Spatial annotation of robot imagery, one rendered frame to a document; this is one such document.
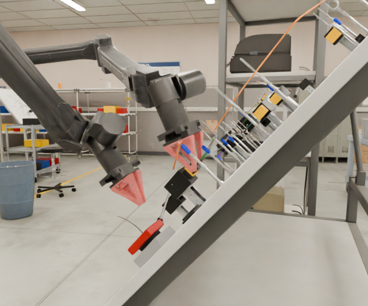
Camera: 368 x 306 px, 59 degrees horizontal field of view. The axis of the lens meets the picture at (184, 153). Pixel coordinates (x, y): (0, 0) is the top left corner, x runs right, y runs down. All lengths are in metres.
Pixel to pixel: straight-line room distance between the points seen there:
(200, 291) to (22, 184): 3.40
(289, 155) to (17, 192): 3.83
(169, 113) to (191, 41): 7.82
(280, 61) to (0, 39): 1.31
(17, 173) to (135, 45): 5.54
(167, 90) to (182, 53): 7.79
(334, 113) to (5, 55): 0.55
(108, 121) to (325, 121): 0.44
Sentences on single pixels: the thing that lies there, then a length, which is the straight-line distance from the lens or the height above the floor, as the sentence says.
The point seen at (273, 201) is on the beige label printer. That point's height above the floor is 0.81.
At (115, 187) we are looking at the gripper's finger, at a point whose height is 1.11.
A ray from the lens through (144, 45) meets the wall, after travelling 8.73.
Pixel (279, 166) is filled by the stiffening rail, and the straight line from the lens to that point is 0.52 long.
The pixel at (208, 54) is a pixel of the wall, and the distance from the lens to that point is 8.37.
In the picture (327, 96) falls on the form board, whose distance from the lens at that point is 0.37.
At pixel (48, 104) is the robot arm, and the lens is 0.72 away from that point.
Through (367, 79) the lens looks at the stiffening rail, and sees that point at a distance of 0.52.
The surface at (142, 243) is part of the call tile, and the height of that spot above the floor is 1.10.
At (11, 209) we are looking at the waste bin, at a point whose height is 0.13.
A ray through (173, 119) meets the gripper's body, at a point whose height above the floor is 1.27.
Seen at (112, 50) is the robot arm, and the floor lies 1.46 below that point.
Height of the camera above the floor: 1.30
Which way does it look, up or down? 8 degrees down
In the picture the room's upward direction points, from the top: straight up
